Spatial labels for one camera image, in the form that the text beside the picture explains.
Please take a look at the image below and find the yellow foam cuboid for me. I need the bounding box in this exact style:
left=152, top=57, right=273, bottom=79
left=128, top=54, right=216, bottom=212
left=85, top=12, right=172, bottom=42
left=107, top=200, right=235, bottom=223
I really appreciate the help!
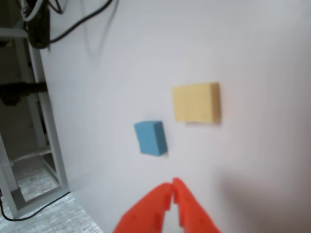
left=171, top=82, right=222, bottom=125

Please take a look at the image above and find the white shelf frame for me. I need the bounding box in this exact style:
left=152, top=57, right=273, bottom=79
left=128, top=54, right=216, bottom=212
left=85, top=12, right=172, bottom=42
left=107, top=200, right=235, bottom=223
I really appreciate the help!
left=0, top=24, right=70, bottom=219

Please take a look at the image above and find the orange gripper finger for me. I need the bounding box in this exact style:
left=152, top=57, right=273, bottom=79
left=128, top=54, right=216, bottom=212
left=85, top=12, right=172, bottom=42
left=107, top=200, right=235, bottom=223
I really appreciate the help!
left=113, top=182, right=174, bottom=233
left=172, top=178, right=222, bottom=233

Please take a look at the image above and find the thin black adapter cable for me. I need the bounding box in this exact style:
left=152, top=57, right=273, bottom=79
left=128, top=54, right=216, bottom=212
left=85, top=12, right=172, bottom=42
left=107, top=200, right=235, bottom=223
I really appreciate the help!
left=0, top=191, right=71, bottom=222

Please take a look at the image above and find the white cable bundle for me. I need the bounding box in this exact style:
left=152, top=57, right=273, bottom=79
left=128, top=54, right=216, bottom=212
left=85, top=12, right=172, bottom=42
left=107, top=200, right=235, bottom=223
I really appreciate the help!
left=20, top=0, right=39, bottom=22

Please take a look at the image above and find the black box device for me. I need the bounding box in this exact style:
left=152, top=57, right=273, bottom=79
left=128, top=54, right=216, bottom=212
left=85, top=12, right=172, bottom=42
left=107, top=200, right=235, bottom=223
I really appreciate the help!
left=27, top=4, right=52, bottom=50

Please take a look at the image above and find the black device cable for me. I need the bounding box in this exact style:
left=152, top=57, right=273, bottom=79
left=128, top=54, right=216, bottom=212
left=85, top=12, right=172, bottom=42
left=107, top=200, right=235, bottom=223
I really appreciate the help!
left=48, top=0, right=120, bottom=44

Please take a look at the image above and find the blue foam cuboid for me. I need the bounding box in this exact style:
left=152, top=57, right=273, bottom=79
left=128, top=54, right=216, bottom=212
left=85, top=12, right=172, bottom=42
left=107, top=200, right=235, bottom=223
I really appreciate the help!
left=134, top=120, right=169, bottom=157

